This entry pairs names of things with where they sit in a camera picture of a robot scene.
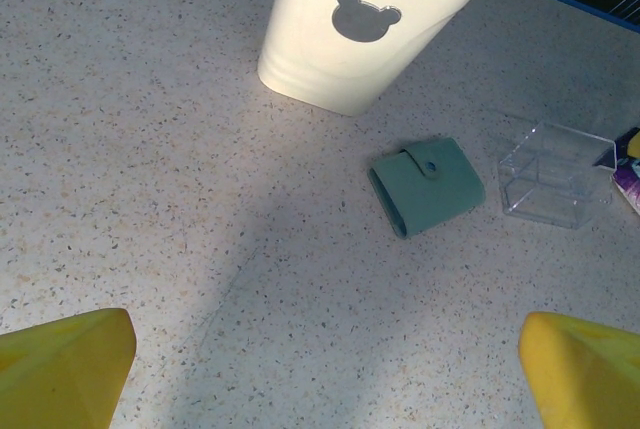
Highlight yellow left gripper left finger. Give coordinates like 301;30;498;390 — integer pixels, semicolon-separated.
0;307;138;429

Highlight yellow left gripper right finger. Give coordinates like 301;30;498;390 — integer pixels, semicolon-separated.
518;312;640;429

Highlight clear plastic card box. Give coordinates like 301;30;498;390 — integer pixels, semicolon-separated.
368;137;487;240

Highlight purple candy bag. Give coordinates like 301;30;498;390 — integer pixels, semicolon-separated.
592;126;640;215

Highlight cream knife block bear cutout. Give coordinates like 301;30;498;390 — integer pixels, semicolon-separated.
257;0;516;118

